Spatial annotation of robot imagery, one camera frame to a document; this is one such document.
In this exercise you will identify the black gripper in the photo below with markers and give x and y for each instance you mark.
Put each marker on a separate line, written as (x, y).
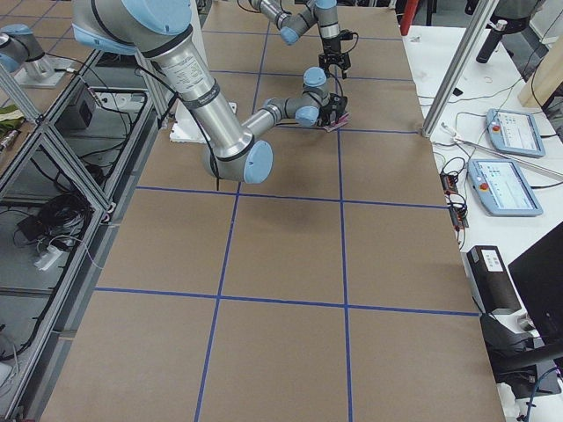
(325, 115)
(331, 47)

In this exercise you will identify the pink towel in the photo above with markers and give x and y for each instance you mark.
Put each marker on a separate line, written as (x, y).
(340, 122)

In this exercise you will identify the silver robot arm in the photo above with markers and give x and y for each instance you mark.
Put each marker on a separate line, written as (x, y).
(321, 13)
(161, 31)

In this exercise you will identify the upper teach pendant tablet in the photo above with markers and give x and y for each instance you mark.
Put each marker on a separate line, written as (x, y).
(514, 133)

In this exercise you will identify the teach pendant tablet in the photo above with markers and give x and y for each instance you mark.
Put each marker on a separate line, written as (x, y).
(514, 133)
(502, 189)

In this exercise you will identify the lower teach pendant tablet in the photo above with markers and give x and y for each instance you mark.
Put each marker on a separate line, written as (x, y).
(502, 189)

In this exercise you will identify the black box with label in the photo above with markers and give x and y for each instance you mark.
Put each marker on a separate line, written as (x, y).
(495, 289)

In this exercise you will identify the black monitor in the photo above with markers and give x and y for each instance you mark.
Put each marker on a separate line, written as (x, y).
(537, 275)

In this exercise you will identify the white power strip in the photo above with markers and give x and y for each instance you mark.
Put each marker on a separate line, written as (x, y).
(47, 258)

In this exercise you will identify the aluminium frame post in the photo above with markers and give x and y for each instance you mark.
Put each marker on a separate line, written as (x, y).
(477, 25)

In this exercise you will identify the aluminium side frame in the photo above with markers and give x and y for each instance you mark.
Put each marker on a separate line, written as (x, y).
(66, 182)

